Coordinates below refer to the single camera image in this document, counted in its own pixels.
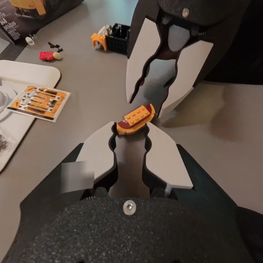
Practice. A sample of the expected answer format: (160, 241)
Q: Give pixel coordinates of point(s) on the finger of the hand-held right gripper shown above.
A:
(141, 57)
(189, 72)

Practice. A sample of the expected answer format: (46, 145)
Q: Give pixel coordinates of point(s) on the lego set cardboard box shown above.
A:
(51, 12)

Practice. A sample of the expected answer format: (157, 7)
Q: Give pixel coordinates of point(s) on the clear plastic bag of pieces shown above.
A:
(5, 141)

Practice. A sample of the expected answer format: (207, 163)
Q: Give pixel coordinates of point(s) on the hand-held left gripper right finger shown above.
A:
(166, 160)

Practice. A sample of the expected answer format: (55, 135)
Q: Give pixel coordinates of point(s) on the white round stand base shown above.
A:
(6, 98)

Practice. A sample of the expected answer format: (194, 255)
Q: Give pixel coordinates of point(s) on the red lego minifigure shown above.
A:
(46, 55)

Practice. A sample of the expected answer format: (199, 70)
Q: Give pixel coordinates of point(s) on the white rounded board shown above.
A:
(30, 72)

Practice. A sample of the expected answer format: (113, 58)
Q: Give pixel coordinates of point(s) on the person's right forearm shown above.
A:
(242, 51)

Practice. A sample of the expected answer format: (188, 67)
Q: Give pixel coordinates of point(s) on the orange curved lego assembly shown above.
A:
(123, 128)

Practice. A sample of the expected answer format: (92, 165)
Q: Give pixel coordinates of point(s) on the cluster of tiny black pieces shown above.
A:
(54, 45)

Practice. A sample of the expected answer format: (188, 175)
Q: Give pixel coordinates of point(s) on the orange studded lego plate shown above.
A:
(136, 116)

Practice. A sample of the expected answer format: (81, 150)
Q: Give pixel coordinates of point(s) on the black orange lego car chassis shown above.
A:
(117, 41)

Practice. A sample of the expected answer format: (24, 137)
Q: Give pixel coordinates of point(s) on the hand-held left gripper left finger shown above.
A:
(98, 150)

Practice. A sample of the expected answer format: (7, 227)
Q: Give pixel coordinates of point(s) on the orange black sticker sheet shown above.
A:
(37, 102)

